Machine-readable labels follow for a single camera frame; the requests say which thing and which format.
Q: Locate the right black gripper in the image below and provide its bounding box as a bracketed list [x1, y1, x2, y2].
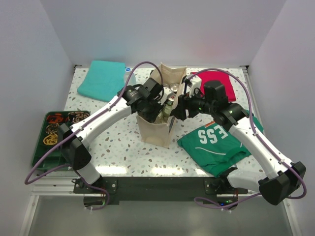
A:
[172, 87, 215, 121]

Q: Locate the beige canvas bag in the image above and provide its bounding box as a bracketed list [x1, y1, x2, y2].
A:
[136, 63, 187, 148]

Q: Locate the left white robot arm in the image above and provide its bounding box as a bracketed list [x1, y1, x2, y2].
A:
[58, 78, 172, 193]

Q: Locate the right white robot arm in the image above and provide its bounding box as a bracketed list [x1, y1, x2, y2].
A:
[171, 76, 307, 206]

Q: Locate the green glass bottle right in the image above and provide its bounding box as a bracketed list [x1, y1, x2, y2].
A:
[163, 101, 173, 120]

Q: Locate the silver can middle right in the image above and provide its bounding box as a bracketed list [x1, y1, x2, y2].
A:
[169, 95, 178, 102]

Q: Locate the silver can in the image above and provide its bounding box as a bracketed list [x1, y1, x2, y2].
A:
[169, 83, 179, 92]
[169, 95, 178, 102]

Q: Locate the silver can back right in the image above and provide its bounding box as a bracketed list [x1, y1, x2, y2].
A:
[169, 83, 179, 92]

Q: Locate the clear water bottle blue cap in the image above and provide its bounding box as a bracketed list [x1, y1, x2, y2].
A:
[124, 67, 136, 86]

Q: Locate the green jersey shirt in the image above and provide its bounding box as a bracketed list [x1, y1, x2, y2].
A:
[178, 121, 251, 177]

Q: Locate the teal folded towel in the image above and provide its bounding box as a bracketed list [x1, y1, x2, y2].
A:
[77, 60, 125, 102]

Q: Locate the red folded cloth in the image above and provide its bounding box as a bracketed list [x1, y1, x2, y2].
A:
[197, 71, 236, 102]

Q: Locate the brown rubber band pile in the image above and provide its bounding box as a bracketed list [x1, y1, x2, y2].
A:
[66, 111, 90, 123]

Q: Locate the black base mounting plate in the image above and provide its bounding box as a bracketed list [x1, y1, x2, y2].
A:
[71, 177, 248, 207]

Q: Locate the orange rubber band pile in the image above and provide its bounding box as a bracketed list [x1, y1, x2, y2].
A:
[46, 113, 64, 123]

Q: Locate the tan rubber band pile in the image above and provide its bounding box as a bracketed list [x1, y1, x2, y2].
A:
[45, 123, 60, 134]

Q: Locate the yellow rubber band pile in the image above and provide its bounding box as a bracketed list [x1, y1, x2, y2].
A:
[43, 133, 58, 146]

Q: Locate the green compartment tray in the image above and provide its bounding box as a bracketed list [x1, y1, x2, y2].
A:
[31, 110, 91, 172]

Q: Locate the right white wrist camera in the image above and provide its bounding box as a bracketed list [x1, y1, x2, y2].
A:
[183, 74, 202, 97]

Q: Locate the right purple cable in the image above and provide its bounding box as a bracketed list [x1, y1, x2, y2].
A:
[184, 67, 308, 210]

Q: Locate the purple cable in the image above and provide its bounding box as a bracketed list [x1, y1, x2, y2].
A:
[24, 60, 168, 211]
[184, 67, 308, 210]

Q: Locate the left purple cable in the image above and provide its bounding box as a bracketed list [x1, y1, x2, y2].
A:
[24, 60, 168, 211]

